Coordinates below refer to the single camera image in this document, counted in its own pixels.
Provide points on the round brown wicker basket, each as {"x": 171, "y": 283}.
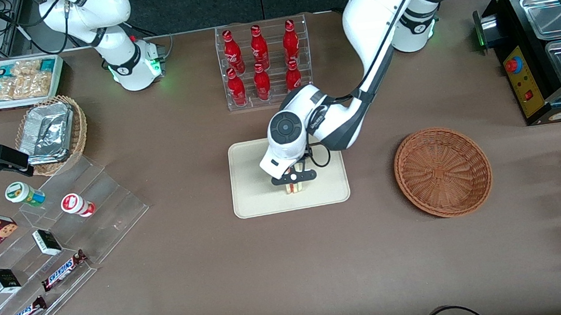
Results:
{"x": 443, "y": 171}

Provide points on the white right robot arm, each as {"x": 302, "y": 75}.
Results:
{"x": 112, "y": 44}

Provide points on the red cola bottle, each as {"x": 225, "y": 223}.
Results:
{"x": 259, "y": 47}
{"x": 262, "y": 84}
{"x": 293, "y": 77}
{"x": 233, "y": 53}
{"x": 291, "y": 42}
{"x": 237, "y": 89}

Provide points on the clear acrylic bottle rack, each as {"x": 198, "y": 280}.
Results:
{"x": 254, "y": 104}

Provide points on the clear acrylic stepped display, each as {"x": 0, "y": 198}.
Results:
{"x": 109, "y": 212}

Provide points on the small light wicker basket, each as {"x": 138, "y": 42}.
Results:
{"x": 80, "y": 131}

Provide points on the silver foil package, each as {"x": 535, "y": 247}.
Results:
{"x": 44, "y": 140}
{"x": 49, "y": 110}

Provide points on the clear bag of crackers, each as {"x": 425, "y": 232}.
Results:
{"x": 26, "y": 67}
{"x": 41, "y": 83}
{"x": 23, "y": 86}
{"x": 4, "y": 89}

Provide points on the beige plastic tray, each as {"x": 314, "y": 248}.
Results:
{"x": 253, "y": 191}

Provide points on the red lid yogurt cup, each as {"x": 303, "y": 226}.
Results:
{"x": 74, "y": 204}

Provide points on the small black carton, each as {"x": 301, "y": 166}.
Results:
{"x": 47, "y": 242}
{"x": 4, "y": 280}

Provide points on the green lid yogurt cup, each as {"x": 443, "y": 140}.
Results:
{"x": 21, "y": 193}

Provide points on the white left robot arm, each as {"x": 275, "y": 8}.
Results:
{"x": 385, "y": 16}

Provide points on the triangular sandwich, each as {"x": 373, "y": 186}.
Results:
{"x": 298, "y": 187}

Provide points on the white rectangular snack bin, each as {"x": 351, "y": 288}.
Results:
{"x": 59, "y": 71}

